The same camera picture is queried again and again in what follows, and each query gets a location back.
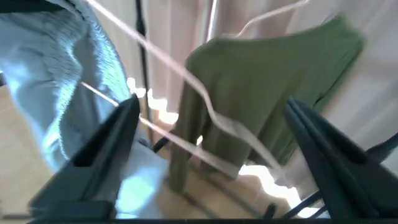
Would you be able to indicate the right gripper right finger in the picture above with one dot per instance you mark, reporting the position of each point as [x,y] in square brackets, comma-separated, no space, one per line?
[342,174]

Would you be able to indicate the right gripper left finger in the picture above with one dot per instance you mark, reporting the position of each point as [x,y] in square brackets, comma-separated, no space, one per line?
[90,177]

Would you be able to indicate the pink clothes hanger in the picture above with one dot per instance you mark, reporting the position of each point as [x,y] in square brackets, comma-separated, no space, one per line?
[239,130]
[273,13]

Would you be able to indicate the green long-sleeved shirt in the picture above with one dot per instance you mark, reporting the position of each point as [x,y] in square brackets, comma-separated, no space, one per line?
[264,77]

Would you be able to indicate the pale grey garment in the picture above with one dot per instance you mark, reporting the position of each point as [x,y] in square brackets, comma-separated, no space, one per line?
[37,62]

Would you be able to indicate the black clothes rack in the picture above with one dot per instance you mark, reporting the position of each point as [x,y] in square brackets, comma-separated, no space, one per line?
[141,28]

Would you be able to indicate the beige curtain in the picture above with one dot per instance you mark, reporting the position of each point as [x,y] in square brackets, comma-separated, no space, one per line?
[373,93]

